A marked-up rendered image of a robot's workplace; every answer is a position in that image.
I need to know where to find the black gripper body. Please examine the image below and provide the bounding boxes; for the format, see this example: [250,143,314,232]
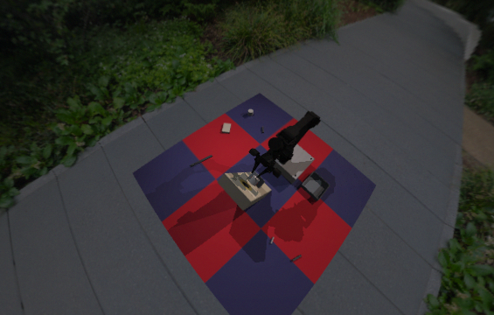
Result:
[249,149,282,178]

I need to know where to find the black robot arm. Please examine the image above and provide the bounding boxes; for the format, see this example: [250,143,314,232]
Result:
[258,111,321,168]

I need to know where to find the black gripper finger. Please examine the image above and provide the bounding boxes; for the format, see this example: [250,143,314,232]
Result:
[251,159,260,173]
[256,168,271,178]

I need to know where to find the beige service panel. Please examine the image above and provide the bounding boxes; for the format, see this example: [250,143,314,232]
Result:
[217,172,272,211]

